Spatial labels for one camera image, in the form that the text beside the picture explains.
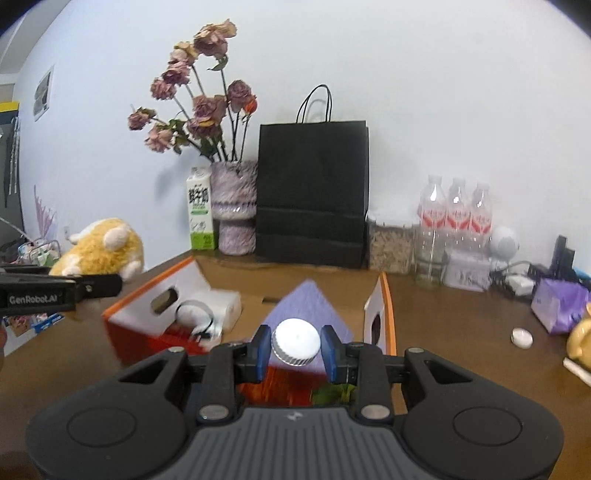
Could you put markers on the empty clear glass jar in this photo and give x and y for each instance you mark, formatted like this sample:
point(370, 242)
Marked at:
point(430, 263)

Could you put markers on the white round speaker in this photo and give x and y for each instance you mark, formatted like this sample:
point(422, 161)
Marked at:
point(504, 243)

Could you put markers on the dried pink rose bouquet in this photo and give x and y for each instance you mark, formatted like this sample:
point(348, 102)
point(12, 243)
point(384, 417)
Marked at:
point(212, 114)

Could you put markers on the red orange cardboard box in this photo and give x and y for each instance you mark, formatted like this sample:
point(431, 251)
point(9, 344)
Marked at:
point(142, 324)

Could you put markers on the right clear water bottle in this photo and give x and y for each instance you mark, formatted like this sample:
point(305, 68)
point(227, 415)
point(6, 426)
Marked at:
point(480, 218)

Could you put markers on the wire storage rack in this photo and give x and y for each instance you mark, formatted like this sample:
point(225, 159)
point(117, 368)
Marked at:
point(40, 252)

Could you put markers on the black upright device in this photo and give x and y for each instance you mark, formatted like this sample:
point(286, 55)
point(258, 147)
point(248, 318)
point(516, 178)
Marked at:
point(561, 267)

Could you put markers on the yellow white plush toy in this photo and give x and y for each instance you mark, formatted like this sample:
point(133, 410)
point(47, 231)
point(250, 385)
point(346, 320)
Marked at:
point(107, 246)

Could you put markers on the purple fabric drawstring pouch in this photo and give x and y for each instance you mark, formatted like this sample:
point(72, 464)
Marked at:
point(308, 303)

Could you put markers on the white ribbed bottle cap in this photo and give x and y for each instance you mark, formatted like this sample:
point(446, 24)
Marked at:
point(295, 342)

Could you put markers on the purple marbled ceramic vase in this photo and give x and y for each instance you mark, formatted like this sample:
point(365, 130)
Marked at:
point(233, 203)

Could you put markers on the clear container with seeds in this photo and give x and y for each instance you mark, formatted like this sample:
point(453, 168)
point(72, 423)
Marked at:
point(391, 243)

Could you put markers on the wall poster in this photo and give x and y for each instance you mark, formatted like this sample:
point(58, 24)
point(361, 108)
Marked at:
point(42, 95)

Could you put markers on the translucent plastic wipes box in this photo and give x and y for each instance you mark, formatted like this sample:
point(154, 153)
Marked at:
point(209, 314)

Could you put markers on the purple tissue pack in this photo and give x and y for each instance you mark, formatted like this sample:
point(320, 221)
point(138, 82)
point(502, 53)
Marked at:
point(559, 305)

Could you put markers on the left clear water bottle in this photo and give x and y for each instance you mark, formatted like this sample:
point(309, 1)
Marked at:
point(432, 210)

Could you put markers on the small white round disc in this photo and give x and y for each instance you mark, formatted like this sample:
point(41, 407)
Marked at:
point(522, 338)

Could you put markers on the green white milk carton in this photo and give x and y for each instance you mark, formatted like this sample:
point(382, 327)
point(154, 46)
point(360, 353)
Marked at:
point(200, 218)

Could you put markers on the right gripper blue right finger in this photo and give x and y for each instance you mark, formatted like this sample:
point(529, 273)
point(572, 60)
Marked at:
point(333, 355)

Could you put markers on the black paper shopping bag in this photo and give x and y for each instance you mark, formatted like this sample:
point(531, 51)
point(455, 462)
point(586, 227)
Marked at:
point(313, 191)

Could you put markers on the blue booklet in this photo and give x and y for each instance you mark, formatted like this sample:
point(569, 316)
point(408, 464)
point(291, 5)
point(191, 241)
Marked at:
point(42, 322)

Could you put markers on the white charger plug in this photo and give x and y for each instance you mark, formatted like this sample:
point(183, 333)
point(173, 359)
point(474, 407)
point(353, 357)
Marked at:
point(520, 285)

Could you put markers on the middle clear water bottle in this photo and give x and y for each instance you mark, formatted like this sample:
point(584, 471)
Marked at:
point(458, 214)

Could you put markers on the white paper stick packet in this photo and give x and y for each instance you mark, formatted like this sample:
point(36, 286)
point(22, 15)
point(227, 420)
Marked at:
point(577, 370)

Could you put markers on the clear water bottle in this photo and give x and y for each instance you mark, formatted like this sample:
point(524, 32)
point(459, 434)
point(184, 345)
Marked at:
point(480, 218)
point(432, 210)
point(458, 214)

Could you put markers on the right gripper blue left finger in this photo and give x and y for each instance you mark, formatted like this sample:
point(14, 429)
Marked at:
point(259, 353)

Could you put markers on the yellow ceramic mug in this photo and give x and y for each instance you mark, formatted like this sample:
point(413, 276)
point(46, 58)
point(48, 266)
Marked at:
point(578, 343)

